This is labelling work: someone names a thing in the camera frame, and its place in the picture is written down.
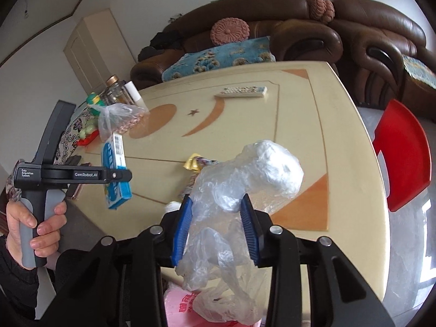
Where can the pink bag lined trash bin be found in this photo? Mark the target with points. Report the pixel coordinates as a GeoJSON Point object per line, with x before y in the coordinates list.
{"type": "Point", "coordinates": [179, 309]}

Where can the gold snack wrapper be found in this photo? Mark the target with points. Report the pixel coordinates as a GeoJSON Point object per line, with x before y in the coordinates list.
{"type": "Point", "coordinates": [196, 163]}

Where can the teal lace armchair cover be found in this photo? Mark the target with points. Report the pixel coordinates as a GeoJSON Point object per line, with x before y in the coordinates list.
{"type": "Point", "coordinates": [417, 70]}

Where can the brown leather long sofa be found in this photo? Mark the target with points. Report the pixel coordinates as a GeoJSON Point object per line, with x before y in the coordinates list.
{"type": "Point", "coordinates": [291, 31]}

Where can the red plastic chair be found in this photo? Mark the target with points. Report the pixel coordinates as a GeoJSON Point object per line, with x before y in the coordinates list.
{"type": "Point", "coordinates": [400, 138]}

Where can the blue white medicine box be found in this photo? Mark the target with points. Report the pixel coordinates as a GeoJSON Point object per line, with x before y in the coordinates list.
{"type": "Point", "coordinates": [117, 190]}

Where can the brown leather armchair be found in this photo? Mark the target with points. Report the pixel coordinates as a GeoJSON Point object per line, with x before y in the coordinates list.
{"type": "Point", "coordinates": [377, 41]}

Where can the floral patterned cloth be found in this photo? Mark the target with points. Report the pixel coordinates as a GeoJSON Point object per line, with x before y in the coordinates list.
{"type": "Point", "coordinates": [80, 128]}

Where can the clear bag of peanuts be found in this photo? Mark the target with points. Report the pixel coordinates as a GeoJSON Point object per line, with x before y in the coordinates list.
{"type": "Point", "coordinates": [117, 118]}

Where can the pink knitted cushion on sofa back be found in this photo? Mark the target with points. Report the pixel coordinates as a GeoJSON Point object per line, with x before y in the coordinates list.
{"type": "Point", "coordinates": [321, 11]}

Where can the cream wooden cabinet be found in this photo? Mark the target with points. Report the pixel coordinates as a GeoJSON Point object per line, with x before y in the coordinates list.
{"type": "Point", "coordinates": [97, 50]}

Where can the white remote control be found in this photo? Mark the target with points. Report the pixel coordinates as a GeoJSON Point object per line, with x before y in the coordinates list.
{"type": "Point", "coordinates": [243, 92]}

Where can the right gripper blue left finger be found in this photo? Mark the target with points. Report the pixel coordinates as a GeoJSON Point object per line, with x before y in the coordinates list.
{"type": "Point", "coordinates": [180, 230]}

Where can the black smartphone pink case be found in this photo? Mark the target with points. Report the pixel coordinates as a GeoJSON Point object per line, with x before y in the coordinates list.
{"type": "Point", "coordinates": [73, 191]}

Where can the green toy bottle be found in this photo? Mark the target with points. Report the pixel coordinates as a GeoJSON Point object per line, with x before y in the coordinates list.
{"type": "Point", "coordinates": [92, 100]}

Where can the clear plastic bag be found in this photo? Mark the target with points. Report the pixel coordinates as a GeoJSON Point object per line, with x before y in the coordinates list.
{"type": "Point", "coordinates": [216, 262]}

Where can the white cylindrical bottle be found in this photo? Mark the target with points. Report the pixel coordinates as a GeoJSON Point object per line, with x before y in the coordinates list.
{"type": "Point", "coordinates": [135, 95]}

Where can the left human hand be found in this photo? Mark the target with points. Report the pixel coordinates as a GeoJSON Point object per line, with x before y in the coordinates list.
{"type": "Point", "coordinates": [46, 243]}

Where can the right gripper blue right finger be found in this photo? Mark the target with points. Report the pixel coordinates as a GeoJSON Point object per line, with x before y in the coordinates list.
{"type": "Point", "coordinates": [254, 234]}

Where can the pink round knitted cushion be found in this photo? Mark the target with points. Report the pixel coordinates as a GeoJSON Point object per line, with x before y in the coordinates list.
{"type": "Point", "coordinates": [229, 30]}

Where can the blue floral sofa cover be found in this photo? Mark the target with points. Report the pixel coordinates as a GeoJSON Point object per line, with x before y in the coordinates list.
{"type": "Point", "coordinates": [250, 51]}

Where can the white tissue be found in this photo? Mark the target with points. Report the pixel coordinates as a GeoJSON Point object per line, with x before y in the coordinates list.
{"type": "Point", "coordinates": [172, 206]}

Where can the red fruit tray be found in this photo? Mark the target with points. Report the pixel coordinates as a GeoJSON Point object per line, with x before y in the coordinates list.
{"type": "Point", "coordinates": [88, 139]}

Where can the glass bottle gold cap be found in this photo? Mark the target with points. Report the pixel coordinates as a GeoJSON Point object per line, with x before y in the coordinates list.
{"type": "Point", "coordinates": [116, 92]}

